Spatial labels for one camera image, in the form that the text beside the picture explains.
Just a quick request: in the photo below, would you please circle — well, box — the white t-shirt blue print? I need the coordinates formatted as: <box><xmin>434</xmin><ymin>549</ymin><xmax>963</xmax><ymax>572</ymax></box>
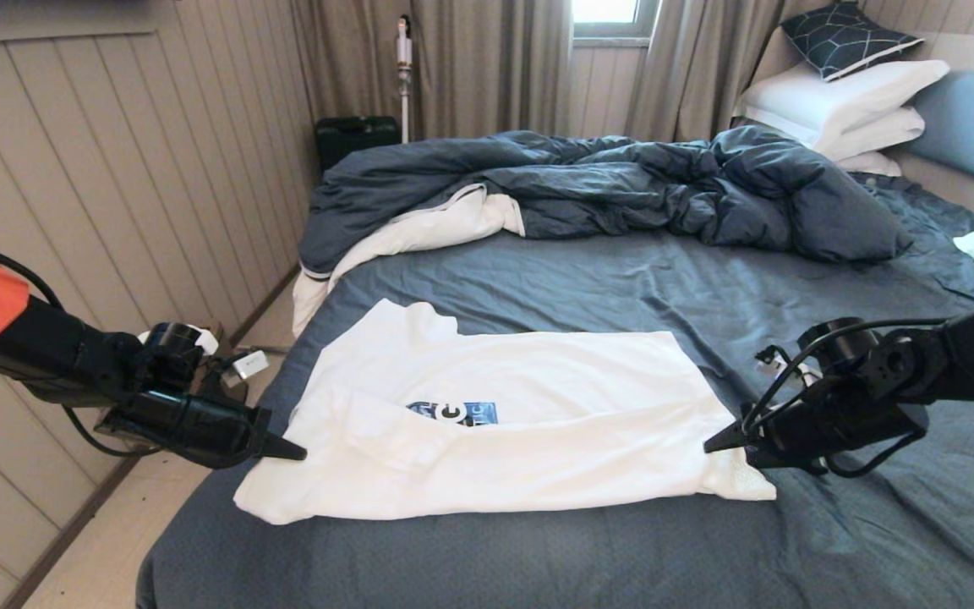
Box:
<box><xmin>233</xmin><ymin>299</ymin><xmax>778</xmax><ymax>526</ymax></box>

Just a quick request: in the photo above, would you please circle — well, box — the blue bed with headboard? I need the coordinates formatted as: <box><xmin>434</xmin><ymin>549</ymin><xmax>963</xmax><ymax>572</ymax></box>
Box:
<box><xmin>136</xmin><ymin>173</ymin><xmax>974</xmax><ymax>609</ymax></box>

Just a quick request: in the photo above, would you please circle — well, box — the dark blue crumpled duvet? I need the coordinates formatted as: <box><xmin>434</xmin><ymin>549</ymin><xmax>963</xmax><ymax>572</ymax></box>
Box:
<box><xmin>293</xmin><ymin>127</ymin><xmax>912</xmax><ymax>339</ymax></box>

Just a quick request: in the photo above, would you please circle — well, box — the black suitcase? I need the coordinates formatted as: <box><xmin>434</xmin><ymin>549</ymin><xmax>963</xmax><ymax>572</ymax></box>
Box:
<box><xmin>315</xmin><ymin>116</ymin><xmax>402</xmax><ymax>175</ymax></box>

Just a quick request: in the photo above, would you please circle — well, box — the beige curtain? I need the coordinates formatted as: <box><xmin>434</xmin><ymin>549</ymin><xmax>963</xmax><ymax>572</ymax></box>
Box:
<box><xmin>288</xmin><ymin>0</ymin><xmax>573</xmax><ymax>146</ymax></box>
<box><xmin>622</xmin><ymin>0</ymin><xmax>802</xmax><ymax>146</ymax></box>

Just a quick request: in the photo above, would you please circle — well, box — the white stick vacuum cleaner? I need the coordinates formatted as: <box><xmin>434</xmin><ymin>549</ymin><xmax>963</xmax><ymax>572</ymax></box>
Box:
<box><xmin>396</xmin><ymin>14</ymin><xmax>415</xmax><ymax>145</ymax></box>

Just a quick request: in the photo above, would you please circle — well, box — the dark patterned pillow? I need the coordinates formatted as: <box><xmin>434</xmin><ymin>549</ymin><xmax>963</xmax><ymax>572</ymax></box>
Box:
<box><xmin>780</xmin><ymin>2</ymin><xmax>924</xmax><ymax>85</ymax></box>

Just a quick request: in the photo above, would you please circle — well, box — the window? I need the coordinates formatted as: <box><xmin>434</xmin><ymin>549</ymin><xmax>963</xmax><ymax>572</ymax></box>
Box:
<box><xmin>570</xmin><ymin>0</ymin><xmax>662</xmax><ymax>45</ymax></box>

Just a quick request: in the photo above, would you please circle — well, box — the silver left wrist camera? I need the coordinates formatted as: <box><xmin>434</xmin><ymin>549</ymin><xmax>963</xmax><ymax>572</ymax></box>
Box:
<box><xmin>216</xmin><ymin>349</ymin><xmax>271</xmax><ymax>392</ymax></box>

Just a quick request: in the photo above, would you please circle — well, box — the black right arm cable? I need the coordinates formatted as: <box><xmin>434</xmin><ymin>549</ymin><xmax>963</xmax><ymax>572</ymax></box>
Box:
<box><xmin>741</xmin><ymin>317</ymin><xmax>953</xmax><ymax>479</ymax></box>

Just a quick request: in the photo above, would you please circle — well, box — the beige bed headboard frame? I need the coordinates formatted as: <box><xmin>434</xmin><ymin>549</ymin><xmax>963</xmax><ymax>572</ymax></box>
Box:
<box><xmin>893</xmin><ymin>34</ymin><xmax>974</xmax><ymax>228</ymax></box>

